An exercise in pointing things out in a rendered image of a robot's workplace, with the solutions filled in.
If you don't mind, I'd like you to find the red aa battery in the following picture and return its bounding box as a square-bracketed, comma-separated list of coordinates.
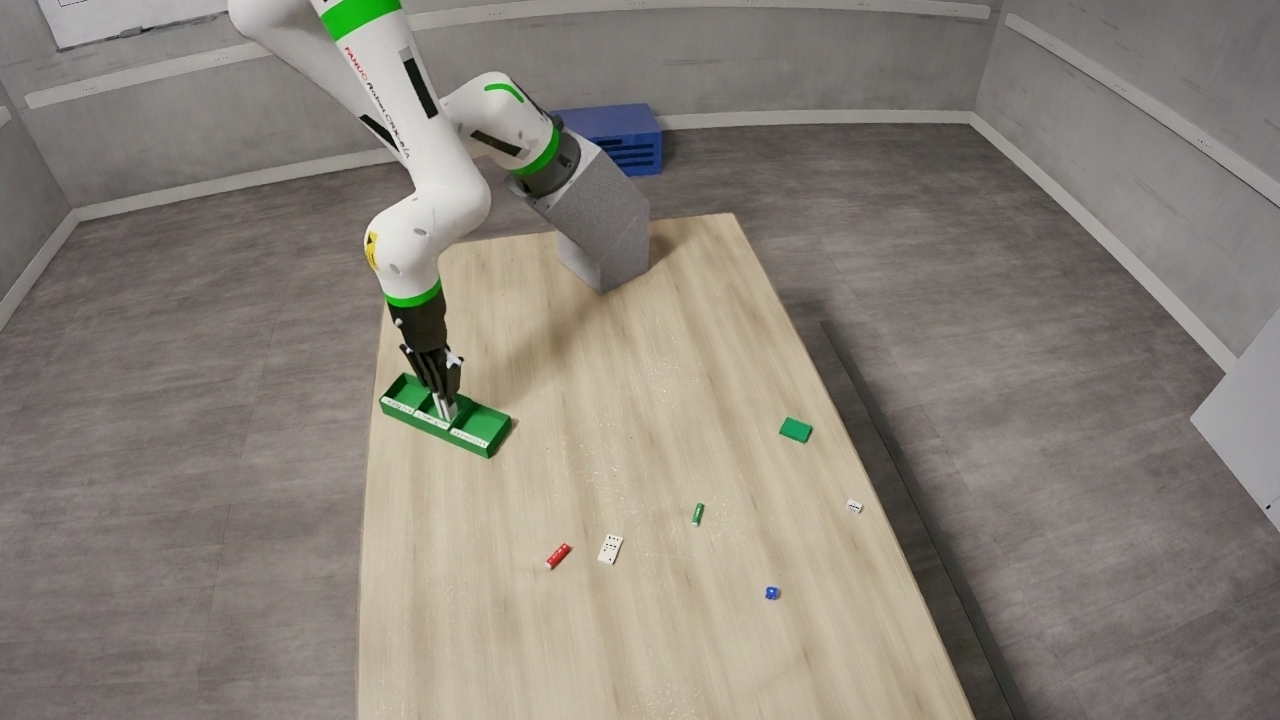
[544, 543, 570, 570]

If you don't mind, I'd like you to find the green rack of labelled bins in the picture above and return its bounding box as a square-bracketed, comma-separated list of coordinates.
[378, 372, 512, 459]

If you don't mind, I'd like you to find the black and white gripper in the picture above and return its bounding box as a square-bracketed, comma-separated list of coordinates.
[399, 318, 465, 421]

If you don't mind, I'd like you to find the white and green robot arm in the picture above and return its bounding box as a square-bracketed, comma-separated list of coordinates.
[228, 0, 581, 332]

